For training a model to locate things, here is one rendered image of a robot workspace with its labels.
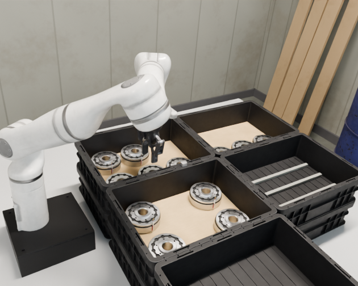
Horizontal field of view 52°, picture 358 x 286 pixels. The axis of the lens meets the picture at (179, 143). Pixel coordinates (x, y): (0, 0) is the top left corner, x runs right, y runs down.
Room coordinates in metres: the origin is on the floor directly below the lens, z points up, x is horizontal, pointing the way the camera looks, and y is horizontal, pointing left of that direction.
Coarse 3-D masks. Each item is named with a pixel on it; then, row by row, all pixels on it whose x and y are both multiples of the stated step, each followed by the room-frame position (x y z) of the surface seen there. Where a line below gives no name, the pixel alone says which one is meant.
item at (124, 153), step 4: (132, 144) 1.15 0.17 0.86; (136, 144) 1.15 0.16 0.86; (124, 148) 1.12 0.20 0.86; (128, 148) 1.12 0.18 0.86; (140, 148) 1.13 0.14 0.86; (124, 152) 1.10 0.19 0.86; (148, 152) 1.11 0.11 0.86; (124, 156) 1.07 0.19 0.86; (128, 156) 1.07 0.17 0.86; (132, 156) 1.07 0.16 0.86; (136, 156) 1.08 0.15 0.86; (140, 156) 1.08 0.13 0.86; (144, 156) 1.08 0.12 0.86; (132, 160) 1.06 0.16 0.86; (136, 160) 1.06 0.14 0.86
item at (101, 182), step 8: (176, 120) 1.24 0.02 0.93; (120, 128) 1.15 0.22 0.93; (128, 128) 1.16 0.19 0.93; (184, 128) 1.19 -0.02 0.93; (192, 136) 1.14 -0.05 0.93; (80, 144) 1.02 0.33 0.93; (200, 144) 1.09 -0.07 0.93; (80, 152) 0.99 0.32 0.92; (208, 152) 1.05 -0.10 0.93; (88, 160) 0.93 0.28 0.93; (192, 160) 0.99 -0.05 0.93; (200, 160) 0.99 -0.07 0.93; (88, 168) 0.92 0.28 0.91; (96, 168) 0.90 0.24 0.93; (168, 168) 0.93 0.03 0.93; (96, 176) 0.86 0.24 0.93; (136, 176) 0.88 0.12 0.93; (104, 184) 0.82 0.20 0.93; (112, 184) 0.83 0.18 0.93
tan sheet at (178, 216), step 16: (160, 208) 0.85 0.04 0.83; (176, 208) 0.86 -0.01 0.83; (192, 208) 0.87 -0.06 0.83; (224, 208) 0.88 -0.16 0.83; (160, 224) 0.79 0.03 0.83; (176, 224) 0.79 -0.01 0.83; (192, 224) 0.80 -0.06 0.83; (208, 224) 0.80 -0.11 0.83; (144, 240) 0.72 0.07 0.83; (192, 240) 0.73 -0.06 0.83
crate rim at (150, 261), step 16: (208, 160) 0.99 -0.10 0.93; (144, 176) 0.88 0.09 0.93; (160, 176) 0.89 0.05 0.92; (240, 176) 0.92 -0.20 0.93; (112, 192) 0.79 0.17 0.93; (256, 192) 0.85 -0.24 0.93; (272, 208) 0.79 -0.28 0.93; (128, 224) 0.68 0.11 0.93; (240, 224) 0.71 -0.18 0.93; (208, 240) 0.65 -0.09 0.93; (144, 256) 0.59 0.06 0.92; (160, 256) 0.58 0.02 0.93
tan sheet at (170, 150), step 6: (168, 144) 1.22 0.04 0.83; (150, 150) 1.17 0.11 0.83; (168, 150) 1.18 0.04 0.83; (174, 150) 1.18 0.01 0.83; (180, 150) 1.19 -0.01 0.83; (150, 156) 1.13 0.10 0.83; (162, 156) 1.14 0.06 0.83; (168, 156) 1.14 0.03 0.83; (174, 156) 1.14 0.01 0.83; (180, 156) 1.15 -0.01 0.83; (150, 162) 1.09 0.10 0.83; (156, 162) 1.09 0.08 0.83; (162, 162) 1.10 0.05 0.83; (120, 168) 1.04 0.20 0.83; (126, 168) 1.04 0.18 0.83; (132, 168) 1.05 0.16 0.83; (138, 168) 1.05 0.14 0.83; (132, 174) 1.01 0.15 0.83
